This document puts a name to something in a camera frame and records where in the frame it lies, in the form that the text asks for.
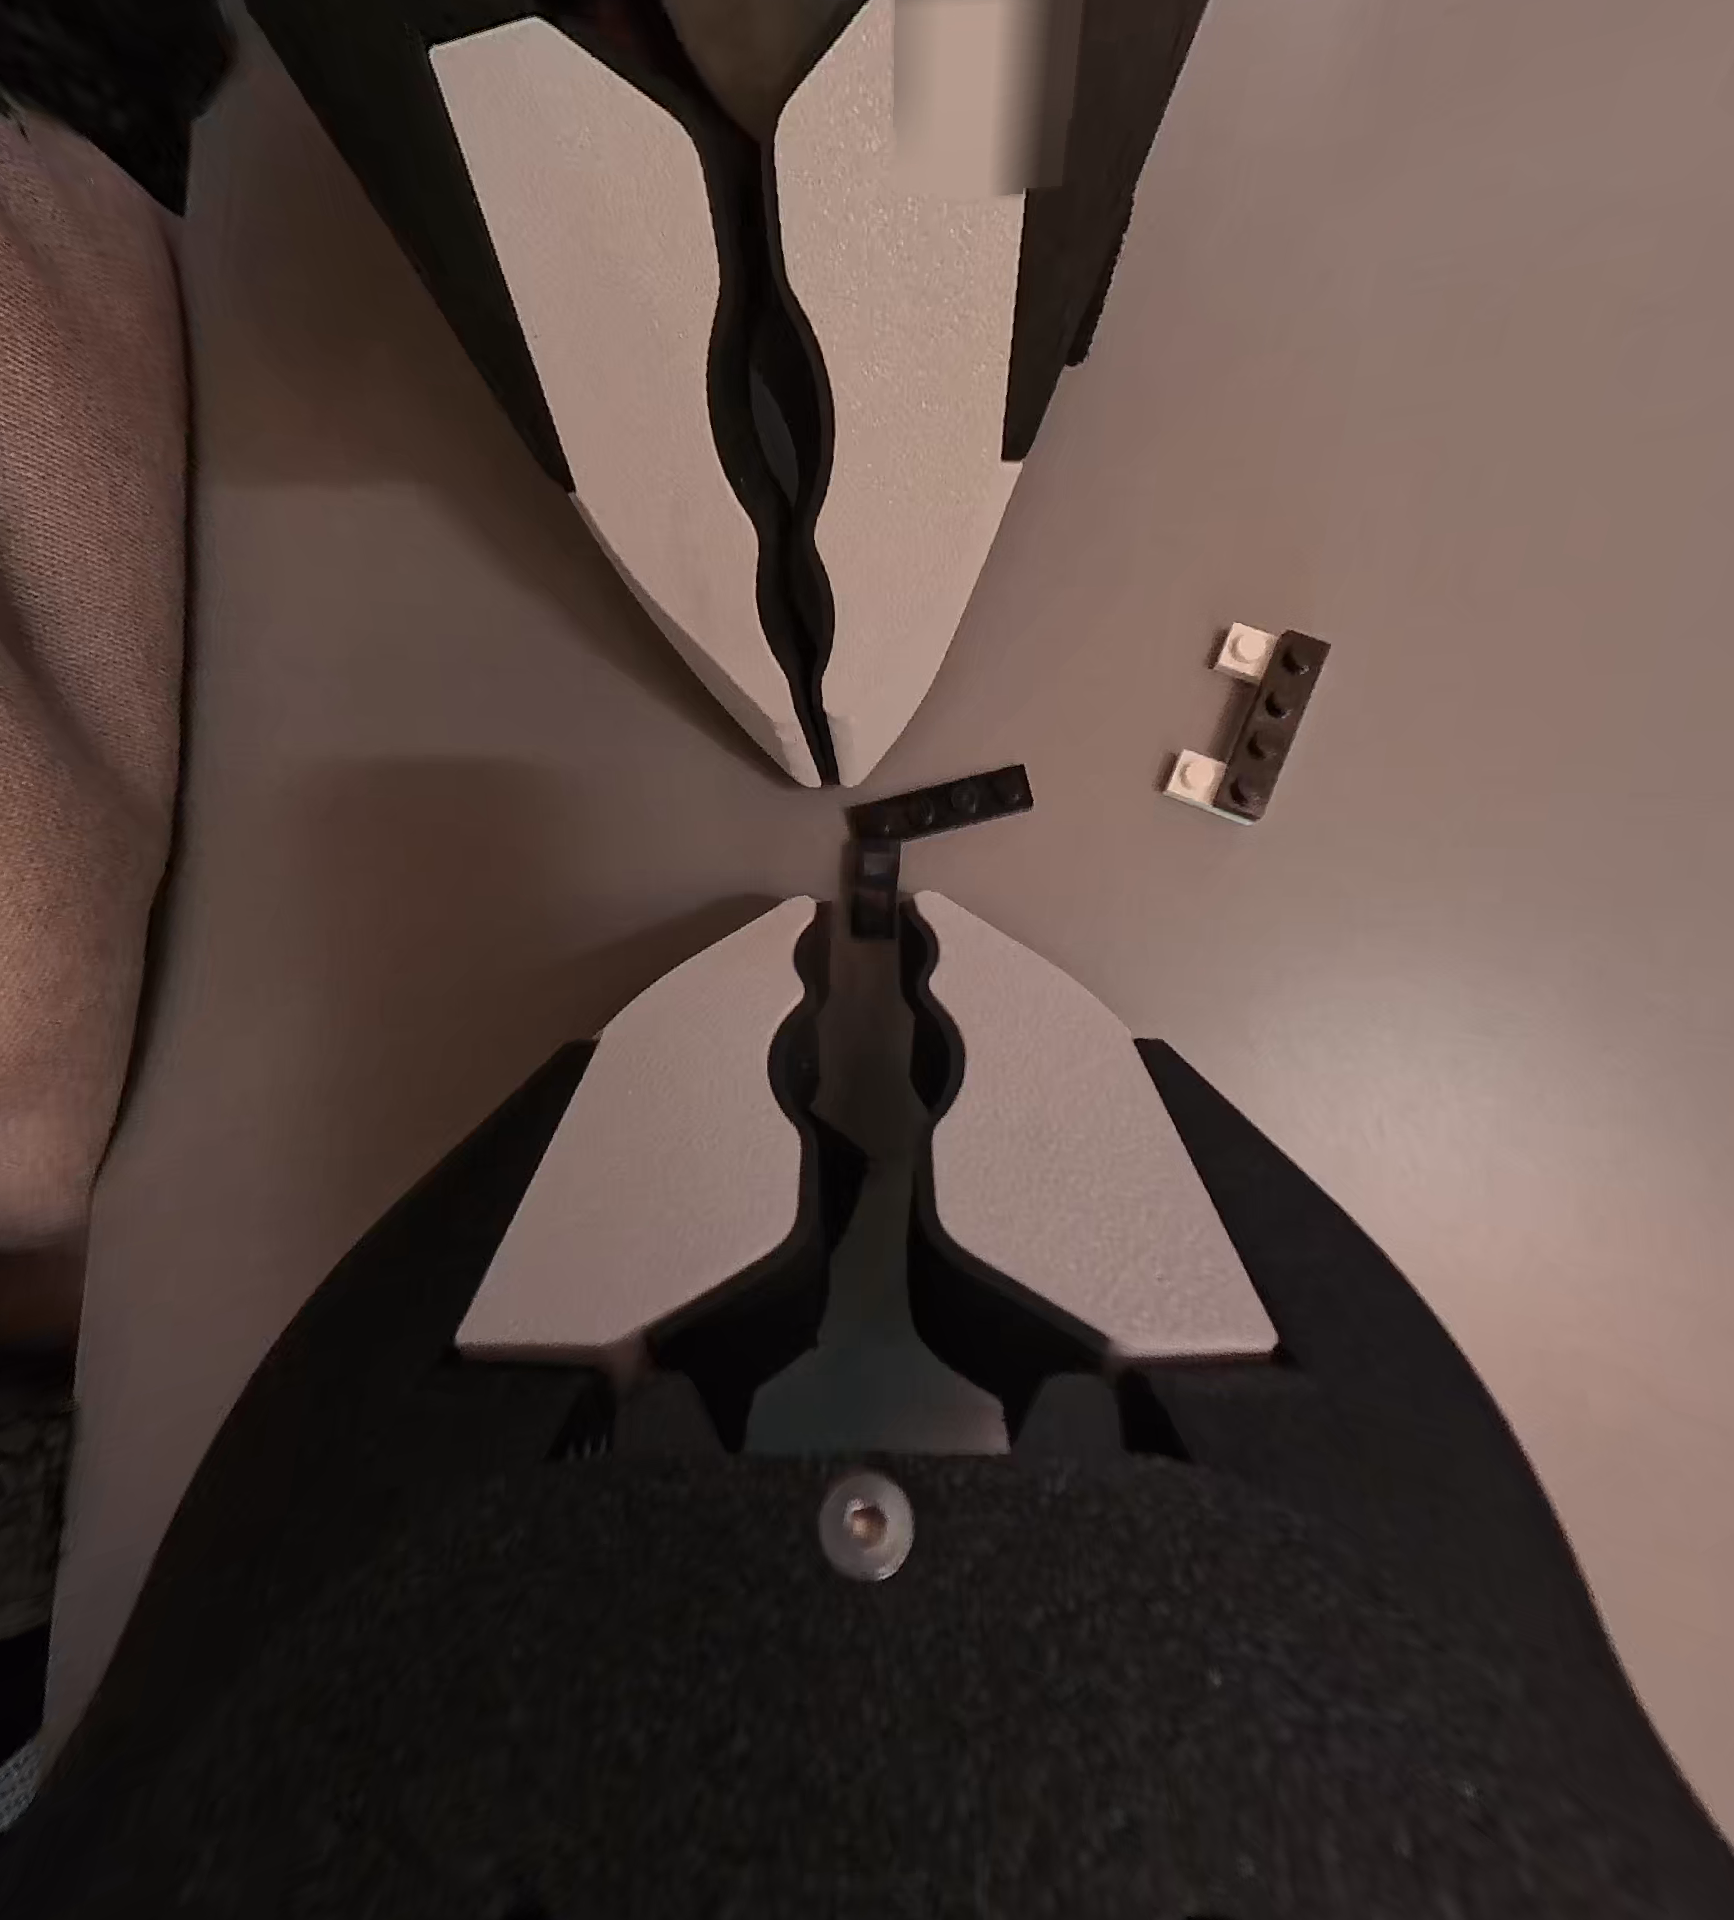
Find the black furry cloth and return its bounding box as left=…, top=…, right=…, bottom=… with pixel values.
left=0, top=0, right=236, bottom=215

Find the long black lego plate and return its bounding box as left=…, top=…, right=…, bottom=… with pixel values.
left=845, top=761, right=1037, bottom=843

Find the black and white lego assembly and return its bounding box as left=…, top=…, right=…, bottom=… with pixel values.
left=1163, top=619, right=1333, bottom=825

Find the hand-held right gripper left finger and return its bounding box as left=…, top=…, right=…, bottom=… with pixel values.
left=455, top=894, right=870, bottom=1452

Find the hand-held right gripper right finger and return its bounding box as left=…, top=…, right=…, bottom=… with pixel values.
left=905, top=889, right=1285, bottom=1452

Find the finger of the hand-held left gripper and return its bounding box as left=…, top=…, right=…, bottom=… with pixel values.
left=431, top=20, right=826, bottom=789
left=769, top=0, right=1031, bottom=789

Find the beige cloth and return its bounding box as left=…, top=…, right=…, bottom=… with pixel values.
left=0, top=82, right=198, bottom=1253

